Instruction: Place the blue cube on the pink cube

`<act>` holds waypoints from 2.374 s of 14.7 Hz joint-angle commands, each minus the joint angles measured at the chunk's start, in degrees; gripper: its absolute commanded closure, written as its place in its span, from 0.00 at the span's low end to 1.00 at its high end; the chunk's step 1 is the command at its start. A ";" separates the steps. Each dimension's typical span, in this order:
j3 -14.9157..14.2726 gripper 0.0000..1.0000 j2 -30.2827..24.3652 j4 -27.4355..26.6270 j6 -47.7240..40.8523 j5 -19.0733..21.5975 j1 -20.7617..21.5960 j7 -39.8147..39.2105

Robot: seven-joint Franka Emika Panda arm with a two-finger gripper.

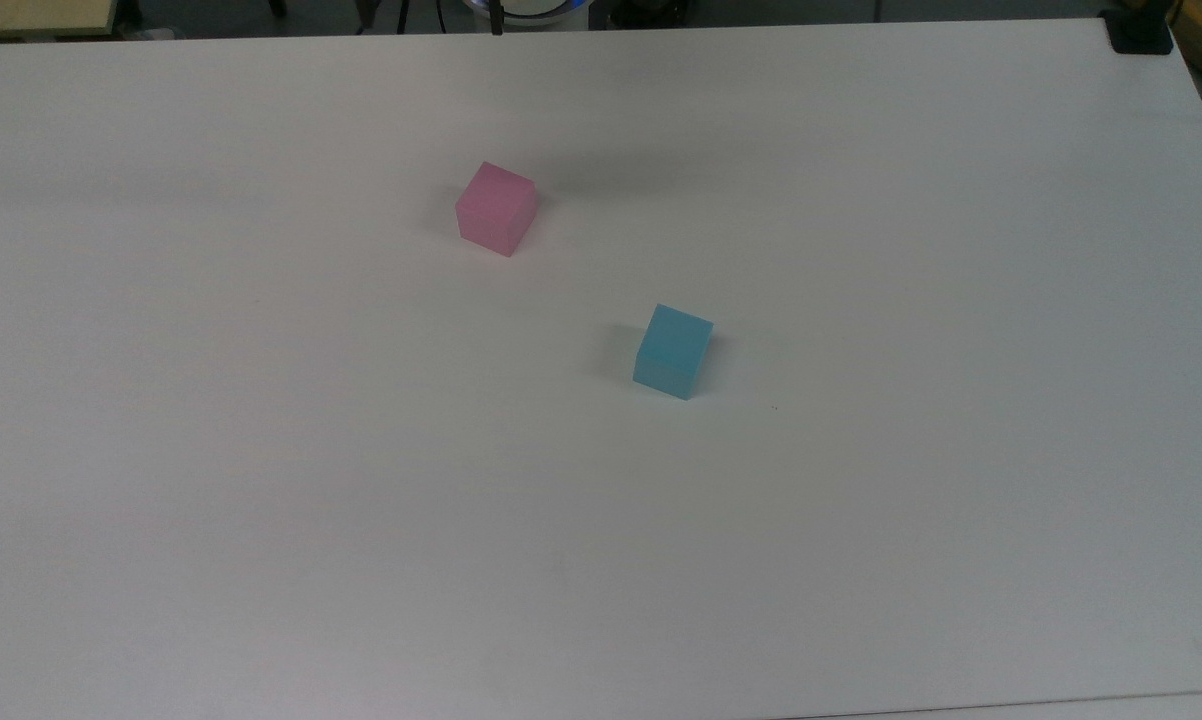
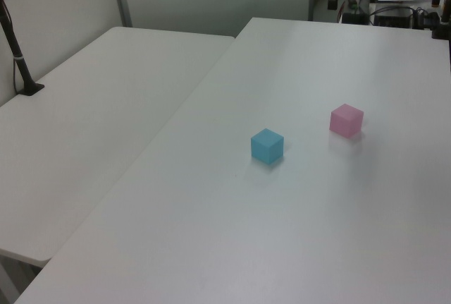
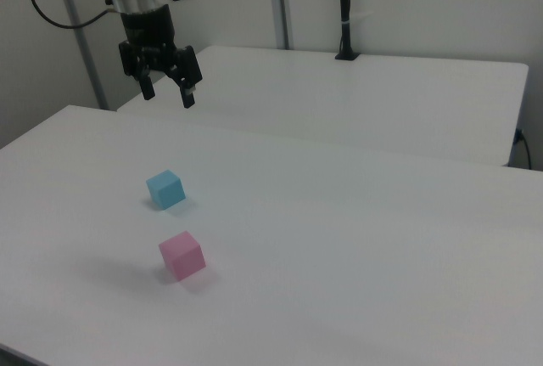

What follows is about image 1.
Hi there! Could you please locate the light wooden board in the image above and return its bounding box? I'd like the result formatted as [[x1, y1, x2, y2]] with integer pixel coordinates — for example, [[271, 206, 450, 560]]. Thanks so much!
[[0, 0, 119, 42]]

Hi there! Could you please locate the blue cube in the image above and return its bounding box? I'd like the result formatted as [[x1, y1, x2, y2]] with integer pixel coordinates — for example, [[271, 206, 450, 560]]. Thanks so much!
[[632, 303, 715, 401]]

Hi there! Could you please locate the pink cube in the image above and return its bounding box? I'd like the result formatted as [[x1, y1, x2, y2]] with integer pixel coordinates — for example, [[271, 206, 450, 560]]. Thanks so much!
[[455, 161, 539, 258]]

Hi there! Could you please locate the black camera stand clamp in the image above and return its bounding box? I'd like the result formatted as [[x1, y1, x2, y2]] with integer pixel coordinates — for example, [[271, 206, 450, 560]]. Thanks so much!
[[1101, 5, 1175, 55]]

